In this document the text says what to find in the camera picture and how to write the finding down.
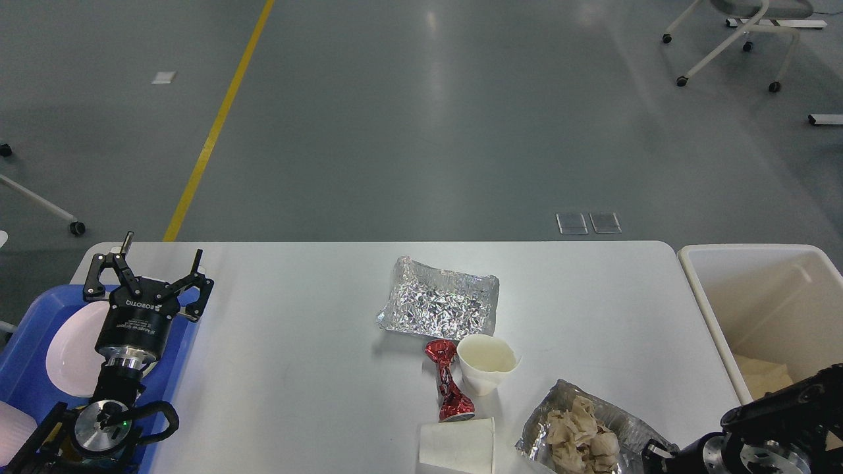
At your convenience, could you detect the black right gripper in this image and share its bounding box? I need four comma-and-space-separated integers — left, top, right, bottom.
641, 433, 746, 473

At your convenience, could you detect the brown paper bag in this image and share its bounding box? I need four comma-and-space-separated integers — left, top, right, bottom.
734, 354, 793, 401

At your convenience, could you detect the white bar on floor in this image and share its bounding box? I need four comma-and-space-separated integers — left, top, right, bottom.
807, 113, 843, 126

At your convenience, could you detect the crumpled aluminium foil sheet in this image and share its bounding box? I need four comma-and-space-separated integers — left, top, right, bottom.
376, 256, 500, 342

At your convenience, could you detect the white office chair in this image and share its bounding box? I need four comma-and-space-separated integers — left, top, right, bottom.
675, 1, 815, 93

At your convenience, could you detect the foil with tissue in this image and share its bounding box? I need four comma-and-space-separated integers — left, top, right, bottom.
514, 380, 678, 473

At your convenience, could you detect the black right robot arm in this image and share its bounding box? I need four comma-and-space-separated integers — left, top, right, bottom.
641, 363, 842, 473

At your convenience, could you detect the white paper cup lying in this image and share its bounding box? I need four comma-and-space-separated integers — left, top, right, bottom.
418, 418, 496, 473

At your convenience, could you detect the red foil wrapper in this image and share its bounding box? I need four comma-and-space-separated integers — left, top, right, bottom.
425, 339, 476, 423

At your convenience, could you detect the pink plate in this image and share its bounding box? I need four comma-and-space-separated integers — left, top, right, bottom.
45, 301, 111, 398

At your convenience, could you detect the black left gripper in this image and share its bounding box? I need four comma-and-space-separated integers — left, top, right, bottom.
82, 231, 215, 364

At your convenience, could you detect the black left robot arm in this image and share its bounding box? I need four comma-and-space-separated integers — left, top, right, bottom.
3, 232, 214, 473

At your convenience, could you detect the white chair base left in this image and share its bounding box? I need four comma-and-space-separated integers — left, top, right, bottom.
1, 174, 87, 236

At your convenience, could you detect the crumpled white paper cup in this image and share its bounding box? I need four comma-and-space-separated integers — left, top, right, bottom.
456, 334, 521, 396

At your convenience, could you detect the beige plastic bin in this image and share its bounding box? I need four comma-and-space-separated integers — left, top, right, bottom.
678, 245, 842, 407

